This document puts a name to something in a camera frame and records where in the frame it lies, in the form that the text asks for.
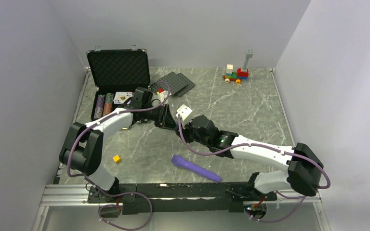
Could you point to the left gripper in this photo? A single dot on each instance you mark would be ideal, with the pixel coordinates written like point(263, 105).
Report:
point(165, 119)

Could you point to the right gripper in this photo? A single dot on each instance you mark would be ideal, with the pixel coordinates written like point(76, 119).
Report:
point(185, 131)

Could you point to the red tan poker chip stack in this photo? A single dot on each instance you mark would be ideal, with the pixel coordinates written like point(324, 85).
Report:
point(107, 109)

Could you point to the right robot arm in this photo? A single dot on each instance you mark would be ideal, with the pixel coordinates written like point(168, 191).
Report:
point(297, 167)

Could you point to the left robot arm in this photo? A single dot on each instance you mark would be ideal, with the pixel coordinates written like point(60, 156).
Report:
point(83, 145)

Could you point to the black poker set case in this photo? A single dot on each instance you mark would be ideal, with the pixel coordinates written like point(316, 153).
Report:
point(118, 71)

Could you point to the purple flashlight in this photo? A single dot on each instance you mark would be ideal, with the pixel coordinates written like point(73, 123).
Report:
point(179, 161)

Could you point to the dark grey building baseplate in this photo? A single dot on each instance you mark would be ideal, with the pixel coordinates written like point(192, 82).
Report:
point(175, 81)

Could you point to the playing cards deck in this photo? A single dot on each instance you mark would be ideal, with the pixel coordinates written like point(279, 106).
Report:
point(121, 96)

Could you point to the small yellow cube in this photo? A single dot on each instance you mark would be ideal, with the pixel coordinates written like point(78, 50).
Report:
point(117, 159)

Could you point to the toy brick train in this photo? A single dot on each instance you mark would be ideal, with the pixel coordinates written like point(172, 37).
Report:
point(241, 73)

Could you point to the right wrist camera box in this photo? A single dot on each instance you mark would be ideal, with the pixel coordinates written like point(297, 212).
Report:
point(186, 114)

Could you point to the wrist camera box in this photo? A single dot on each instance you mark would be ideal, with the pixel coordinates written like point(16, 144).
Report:
point(186, 114)
point(162, 94)

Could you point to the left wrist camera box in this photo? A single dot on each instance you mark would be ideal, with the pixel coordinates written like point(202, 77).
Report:
point(162, 94)

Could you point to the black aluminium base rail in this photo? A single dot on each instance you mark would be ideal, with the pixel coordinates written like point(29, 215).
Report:
point(166, 197)

